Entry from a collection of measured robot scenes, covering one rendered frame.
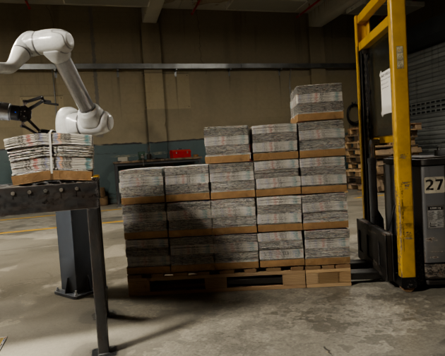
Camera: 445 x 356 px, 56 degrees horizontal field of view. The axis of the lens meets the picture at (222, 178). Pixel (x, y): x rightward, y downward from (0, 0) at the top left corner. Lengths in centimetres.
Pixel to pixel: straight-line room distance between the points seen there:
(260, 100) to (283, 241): 756
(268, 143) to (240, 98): 728
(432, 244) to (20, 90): 831
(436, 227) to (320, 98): 104
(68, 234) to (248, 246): 121
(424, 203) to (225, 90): 756
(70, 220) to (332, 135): 179
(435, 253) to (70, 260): 232
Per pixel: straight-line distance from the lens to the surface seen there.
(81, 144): 213
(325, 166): 272
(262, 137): 267
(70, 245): 301
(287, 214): 271
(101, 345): 214
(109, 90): 945
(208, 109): 967
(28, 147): 217
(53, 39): 259
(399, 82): 267
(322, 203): 273
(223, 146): 267
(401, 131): 265
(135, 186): 276
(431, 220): 278
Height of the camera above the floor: 88
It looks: 3 degrees down
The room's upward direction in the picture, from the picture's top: 4 degrees counter-clockwise
